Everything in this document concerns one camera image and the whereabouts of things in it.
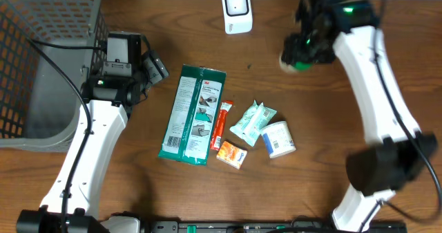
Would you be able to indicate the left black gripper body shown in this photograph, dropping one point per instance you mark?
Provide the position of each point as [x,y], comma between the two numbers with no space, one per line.
[131,79]

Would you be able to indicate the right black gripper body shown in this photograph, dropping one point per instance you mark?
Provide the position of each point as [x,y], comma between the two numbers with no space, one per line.
[308,46]

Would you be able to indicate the green lid jar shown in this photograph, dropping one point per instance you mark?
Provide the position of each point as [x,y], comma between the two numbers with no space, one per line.
[291,69]

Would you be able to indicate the white green glove package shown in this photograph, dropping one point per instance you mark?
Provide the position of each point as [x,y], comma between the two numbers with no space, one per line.
[192,119]

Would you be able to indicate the white tub with blue label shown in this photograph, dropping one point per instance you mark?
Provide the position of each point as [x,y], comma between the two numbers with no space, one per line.
[278,140]

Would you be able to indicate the mint green wipes packet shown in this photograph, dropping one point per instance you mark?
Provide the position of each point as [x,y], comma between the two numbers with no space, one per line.
[249,127]

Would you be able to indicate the red snack packet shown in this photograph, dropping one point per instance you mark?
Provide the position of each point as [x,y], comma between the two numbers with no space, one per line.
[220,124]

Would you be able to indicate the orange small box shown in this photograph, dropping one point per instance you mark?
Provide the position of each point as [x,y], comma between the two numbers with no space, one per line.
[231,155]

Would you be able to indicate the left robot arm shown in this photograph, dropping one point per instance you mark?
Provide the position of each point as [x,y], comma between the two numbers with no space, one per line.
[72,203]

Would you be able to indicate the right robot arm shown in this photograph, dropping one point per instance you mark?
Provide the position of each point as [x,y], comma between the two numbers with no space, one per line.
[397,150]

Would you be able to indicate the white barcode scanner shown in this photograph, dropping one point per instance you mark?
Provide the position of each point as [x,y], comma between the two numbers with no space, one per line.
[238,16]

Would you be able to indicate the grey plastic mesh basket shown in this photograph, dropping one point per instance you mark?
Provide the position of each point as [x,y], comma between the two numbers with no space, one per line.
[66,31]

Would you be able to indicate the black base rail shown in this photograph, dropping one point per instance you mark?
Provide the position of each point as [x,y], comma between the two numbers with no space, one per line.
[259,226]

